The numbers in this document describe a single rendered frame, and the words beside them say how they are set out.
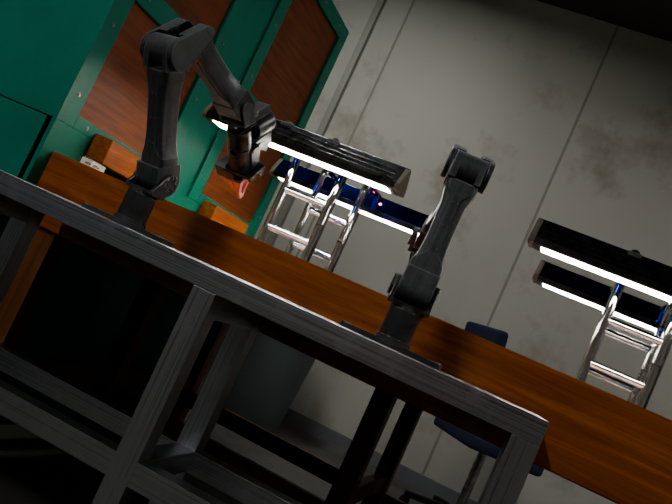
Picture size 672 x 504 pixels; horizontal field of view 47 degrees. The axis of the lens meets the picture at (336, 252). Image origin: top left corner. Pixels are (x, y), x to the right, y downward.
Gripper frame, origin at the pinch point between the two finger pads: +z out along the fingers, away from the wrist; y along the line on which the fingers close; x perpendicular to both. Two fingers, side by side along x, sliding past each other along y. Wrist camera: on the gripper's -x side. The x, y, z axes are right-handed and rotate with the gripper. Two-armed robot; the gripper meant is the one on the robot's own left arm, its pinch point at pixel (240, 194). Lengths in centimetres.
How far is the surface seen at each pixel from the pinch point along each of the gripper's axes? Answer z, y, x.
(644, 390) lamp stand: 29, -105, -22
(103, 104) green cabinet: -5.3, 48.1, -6.2
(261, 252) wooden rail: -1.3, -16.6, 16.0
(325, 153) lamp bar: 0.2, -8.5, -27.6
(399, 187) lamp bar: 1.1, -31.1, -26.5
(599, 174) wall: 133, -60, -267
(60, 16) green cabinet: -26, 60, -7
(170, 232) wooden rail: 1.5, 6.5, 19.4
